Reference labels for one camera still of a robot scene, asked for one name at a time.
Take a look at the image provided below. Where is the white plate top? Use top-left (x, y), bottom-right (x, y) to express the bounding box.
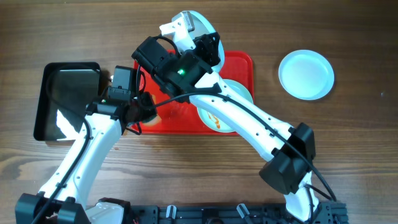
top-left (171, 10), bottom-right (226, 73)

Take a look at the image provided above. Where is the white plate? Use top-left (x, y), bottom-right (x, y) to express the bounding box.
top-left (197, 79), bottom-right (254, 133)
top-left (278, 50), bottom-right (335, 101)
top-left (171, 10), bottom-right (226, 73)

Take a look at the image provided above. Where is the green orange sponge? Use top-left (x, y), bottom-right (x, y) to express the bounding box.
top-left (142, 92), bottom-right (162, 127)

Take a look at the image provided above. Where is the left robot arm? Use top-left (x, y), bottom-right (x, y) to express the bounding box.
top-left (15, 67), bottom-right (156, 223)

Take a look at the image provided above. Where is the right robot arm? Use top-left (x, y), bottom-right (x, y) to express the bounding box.
top-left (132, 32), bottom-right (318, 223)

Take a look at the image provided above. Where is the red plastic tray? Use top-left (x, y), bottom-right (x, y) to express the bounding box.
top-left (141, 51), bottom-right (254, 136)

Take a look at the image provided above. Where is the black rectangular basin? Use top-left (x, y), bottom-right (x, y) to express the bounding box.
top-left (33, 62), bottom-right (101, 141)

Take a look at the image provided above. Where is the left black cable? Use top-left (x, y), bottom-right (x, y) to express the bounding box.
top-left (30, 67), bottom-right (103, 224)

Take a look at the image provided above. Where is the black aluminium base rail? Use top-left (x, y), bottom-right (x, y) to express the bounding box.
top-left (126, 202), bottom-right (349, 224)

